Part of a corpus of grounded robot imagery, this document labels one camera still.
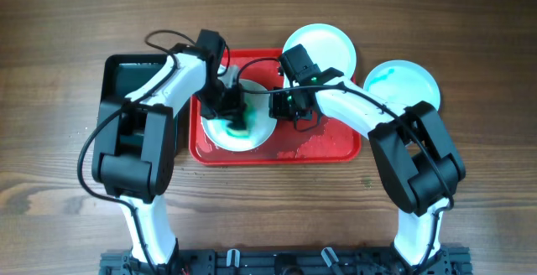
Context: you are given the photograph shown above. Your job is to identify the green yellow sponge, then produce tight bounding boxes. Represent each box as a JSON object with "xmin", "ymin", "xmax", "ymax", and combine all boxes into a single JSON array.
[{"xmin": 226, "ymin": 116, "xmax": 253, "ymax": 138}]

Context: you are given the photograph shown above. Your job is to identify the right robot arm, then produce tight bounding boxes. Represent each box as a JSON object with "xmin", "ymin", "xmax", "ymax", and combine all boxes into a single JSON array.
[{"xmin": 271, "ymin": 65, "xmax": 466, "ymax": 274}]

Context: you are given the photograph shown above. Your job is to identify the light blue plate top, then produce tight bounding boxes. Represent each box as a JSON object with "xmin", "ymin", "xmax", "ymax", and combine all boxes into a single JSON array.
[{"xmin": 283, "ymin": 23, "xmax": 357, "ymax": 83}]

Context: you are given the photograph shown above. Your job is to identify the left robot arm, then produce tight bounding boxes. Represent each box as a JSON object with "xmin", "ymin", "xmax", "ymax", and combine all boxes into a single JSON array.
[{"xmin": 77, "ymin": 37, "xmax": 247, "ymax": 274}]

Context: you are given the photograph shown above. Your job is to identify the light blue plate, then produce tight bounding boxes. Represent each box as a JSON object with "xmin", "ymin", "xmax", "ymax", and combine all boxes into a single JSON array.
[
  {"xmin": 283, "ymin": 23, "xmax": 357, "ymax": 83},
  {"xmin": 363, "ymin": 60, "xmax": 441, "ymax": 111}
]

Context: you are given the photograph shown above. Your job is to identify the black rectangular basin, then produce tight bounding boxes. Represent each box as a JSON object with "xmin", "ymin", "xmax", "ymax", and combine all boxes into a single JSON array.
[{"xmin": 93, "ymin": 54, "xmax": 180, "ymax": 161}]

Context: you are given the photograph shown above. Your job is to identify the white plate front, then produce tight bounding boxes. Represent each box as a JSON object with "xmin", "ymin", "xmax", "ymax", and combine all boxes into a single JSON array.
[{"xmin": 201, "ymin": 93, "xmax": 277, "ymax": 152}]

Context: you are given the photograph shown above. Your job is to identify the red plastic tray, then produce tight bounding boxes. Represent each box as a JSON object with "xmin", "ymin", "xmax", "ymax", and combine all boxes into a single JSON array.
[{"xmin": 188, "ymin": 49, "xmax": 362, "ymax": 166}]

